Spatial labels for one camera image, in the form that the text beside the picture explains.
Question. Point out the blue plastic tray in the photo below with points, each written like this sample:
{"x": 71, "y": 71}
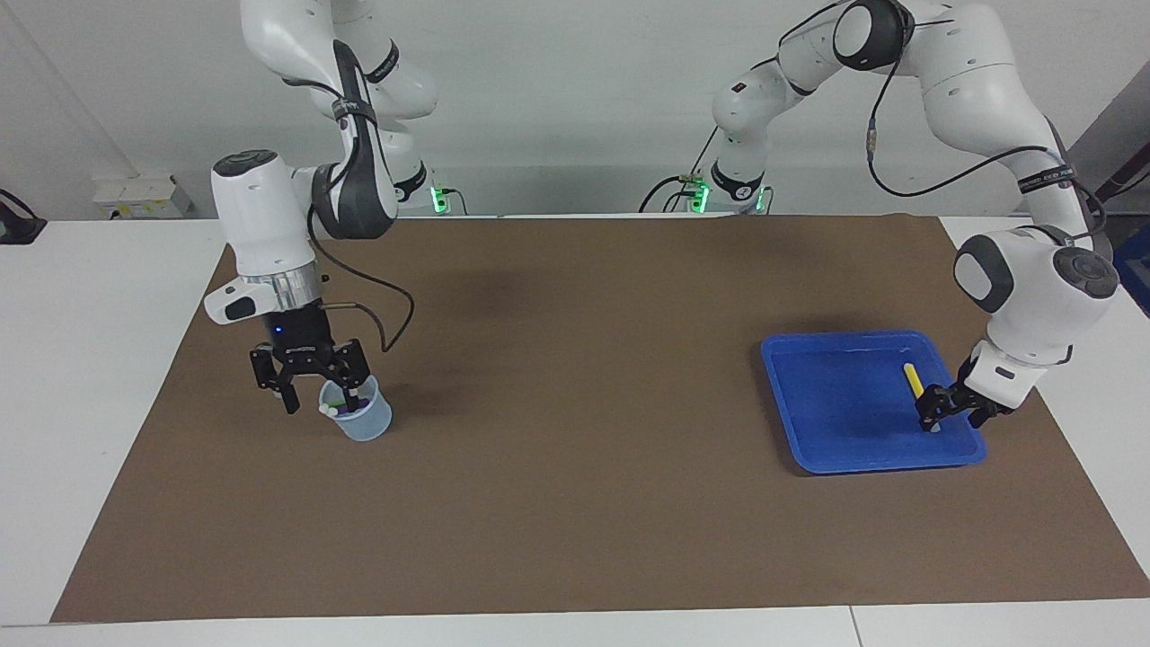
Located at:
{"x": 844, "y": 422}

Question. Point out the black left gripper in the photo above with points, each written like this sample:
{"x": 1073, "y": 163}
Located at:
{"x": 979, "y": 391}

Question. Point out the black stand with pole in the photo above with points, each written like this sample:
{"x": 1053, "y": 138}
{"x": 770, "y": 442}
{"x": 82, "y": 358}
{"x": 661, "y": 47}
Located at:
{"x": 1074, "y": 220}

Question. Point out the blue box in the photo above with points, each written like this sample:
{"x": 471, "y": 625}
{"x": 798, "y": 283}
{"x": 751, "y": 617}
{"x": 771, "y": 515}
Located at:
{"x": 1134, "y": 270}

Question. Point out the white wall socket box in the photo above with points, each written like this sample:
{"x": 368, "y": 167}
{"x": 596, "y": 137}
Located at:
{"x": 135, "y": 193}

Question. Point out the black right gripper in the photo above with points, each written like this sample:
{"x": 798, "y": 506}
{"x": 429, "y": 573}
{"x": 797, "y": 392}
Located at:
{"x": 296, "y": 332}

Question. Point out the purple pen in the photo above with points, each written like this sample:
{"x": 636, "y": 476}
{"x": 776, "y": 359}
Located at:
{"x": 341, "y": 410}

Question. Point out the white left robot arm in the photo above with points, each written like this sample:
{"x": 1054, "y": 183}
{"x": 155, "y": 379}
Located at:
{"x": 1033, "y": 296}

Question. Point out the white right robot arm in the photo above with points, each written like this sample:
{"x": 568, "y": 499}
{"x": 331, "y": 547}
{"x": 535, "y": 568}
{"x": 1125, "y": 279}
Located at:
{"x": 260, "y": 216}

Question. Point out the brown table mat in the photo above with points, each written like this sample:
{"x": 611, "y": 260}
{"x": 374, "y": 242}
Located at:
{"x": 575, "y": 521}

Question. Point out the clear plastic cup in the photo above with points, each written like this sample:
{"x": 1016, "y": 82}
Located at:
{"x": 364, "y": 424}

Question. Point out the black table clamp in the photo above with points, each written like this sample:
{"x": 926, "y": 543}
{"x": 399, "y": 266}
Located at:
{"x": 18, "y": 229}

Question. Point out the yellow pen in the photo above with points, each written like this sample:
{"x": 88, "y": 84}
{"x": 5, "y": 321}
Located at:
{"x": 913, "y": 379}

